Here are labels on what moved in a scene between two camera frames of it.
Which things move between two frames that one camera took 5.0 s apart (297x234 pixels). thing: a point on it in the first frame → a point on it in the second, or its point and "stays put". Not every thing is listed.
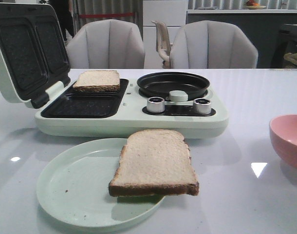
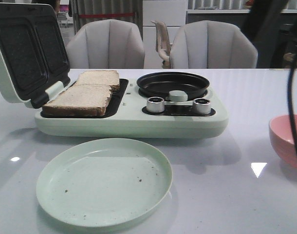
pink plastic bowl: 287,134 stays put
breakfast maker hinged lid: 30,53 stays put
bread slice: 98,81 stays put
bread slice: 153,162 → 86,100
